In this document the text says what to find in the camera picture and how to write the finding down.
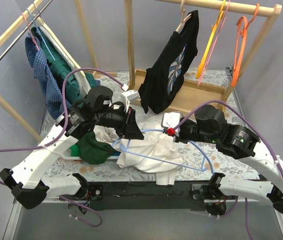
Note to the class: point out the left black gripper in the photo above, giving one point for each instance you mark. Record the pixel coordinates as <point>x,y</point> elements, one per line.
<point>129,122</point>

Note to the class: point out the light blue hanger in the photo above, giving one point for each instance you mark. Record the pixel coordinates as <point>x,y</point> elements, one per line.
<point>155,154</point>

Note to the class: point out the white t shirt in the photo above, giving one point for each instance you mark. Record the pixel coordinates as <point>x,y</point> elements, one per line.
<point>108,135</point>

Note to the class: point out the dark green t shirt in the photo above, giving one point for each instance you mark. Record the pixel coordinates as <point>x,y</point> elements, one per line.
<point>89,143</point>

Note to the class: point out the black t shirt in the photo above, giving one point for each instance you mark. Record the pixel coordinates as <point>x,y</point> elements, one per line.
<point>166,77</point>

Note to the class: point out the pink wire hanger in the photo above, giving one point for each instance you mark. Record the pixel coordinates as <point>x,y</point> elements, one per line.
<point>215,39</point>

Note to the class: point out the white plastic basket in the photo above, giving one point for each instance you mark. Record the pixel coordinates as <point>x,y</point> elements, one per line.
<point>95,156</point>

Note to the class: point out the orange hanger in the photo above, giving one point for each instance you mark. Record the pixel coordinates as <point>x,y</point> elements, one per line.
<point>240,45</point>

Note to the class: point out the wooden hanger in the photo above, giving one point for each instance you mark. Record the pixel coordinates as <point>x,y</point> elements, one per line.
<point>184,17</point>

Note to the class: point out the yellow hanger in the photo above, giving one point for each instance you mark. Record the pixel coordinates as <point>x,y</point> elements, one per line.
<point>210,40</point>

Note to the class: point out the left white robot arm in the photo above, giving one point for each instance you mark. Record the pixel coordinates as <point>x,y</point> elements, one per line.
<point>26,180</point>

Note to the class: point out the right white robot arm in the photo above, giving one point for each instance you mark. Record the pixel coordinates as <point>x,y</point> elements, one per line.
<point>242,144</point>

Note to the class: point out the blue checked shirt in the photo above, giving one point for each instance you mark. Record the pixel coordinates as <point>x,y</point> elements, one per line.
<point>48,85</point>

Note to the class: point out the pink hanger on left rack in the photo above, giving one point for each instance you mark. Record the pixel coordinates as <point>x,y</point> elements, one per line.
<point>31,34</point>

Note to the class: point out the cream plastic hanger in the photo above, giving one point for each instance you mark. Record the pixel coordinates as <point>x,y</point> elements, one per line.
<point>57,44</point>

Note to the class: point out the right wooden clothes rack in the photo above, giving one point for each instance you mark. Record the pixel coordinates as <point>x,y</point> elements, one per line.
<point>190,94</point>

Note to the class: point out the wooden clothes rack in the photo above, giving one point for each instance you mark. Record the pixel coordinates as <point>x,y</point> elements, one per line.
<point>190,94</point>
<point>8,33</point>

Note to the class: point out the white textured garment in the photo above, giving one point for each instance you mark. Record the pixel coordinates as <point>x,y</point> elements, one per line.
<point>80,77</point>

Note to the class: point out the dark green ruffled garment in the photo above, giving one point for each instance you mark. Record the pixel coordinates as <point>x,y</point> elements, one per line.
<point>60,69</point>

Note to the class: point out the left wooden clothes rack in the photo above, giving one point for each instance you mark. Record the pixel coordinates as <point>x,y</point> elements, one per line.
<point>8,33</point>

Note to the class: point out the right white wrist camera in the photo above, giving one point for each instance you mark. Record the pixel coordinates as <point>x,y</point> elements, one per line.
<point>169,121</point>

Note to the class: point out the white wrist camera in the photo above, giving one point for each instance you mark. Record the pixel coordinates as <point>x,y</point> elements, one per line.
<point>169,121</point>
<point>128,96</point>

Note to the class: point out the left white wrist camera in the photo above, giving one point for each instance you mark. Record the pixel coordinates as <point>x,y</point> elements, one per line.
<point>128,96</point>

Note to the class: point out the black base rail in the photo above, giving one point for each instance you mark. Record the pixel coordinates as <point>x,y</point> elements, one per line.
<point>147,195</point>

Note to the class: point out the blue wire hanger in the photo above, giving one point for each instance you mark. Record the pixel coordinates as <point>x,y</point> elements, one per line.
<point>40,34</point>

